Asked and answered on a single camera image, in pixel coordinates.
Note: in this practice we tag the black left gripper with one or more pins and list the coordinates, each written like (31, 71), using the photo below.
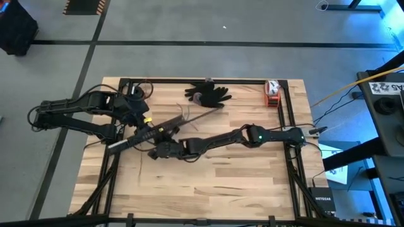
(143, 126)

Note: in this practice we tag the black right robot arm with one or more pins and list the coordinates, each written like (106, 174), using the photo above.
(252, 137)

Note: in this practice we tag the black floor crate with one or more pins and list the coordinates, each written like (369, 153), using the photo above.
(15, 28)

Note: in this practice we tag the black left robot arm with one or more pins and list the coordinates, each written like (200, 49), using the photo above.
(79, 104)

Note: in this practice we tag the dark grey side desk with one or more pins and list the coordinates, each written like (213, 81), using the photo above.
(385, 132)
(388, 189)

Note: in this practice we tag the orange tape dispenser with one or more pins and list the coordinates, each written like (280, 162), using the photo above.
(272, 93)

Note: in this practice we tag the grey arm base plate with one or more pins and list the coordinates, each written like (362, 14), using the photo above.
(312, 134)

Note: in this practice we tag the black Netgear network switch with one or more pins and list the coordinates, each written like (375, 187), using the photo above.
(322, 199)

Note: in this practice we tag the black tape roll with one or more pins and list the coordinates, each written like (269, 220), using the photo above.
(139, 92)
(376, 105)

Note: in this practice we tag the black orange-striped floor mat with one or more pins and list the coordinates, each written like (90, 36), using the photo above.
(83, 6)

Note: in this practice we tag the white printed label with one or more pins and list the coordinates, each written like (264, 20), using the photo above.
(385, 88)

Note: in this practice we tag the black work glove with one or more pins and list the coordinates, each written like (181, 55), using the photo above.
(202, 89)
(214, 97)

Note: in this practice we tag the black stand foot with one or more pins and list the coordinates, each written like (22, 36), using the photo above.
(353, 7)

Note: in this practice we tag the grey metal mounting bracket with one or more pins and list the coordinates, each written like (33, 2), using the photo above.
(119, 127)

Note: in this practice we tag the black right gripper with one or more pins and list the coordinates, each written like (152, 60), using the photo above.
(172, 149)

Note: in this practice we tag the black duct cover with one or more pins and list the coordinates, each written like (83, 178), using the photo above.
(202, 116)

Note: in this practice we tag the white paper sheet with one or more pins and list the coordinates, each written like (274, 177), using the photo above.
(334, 176)

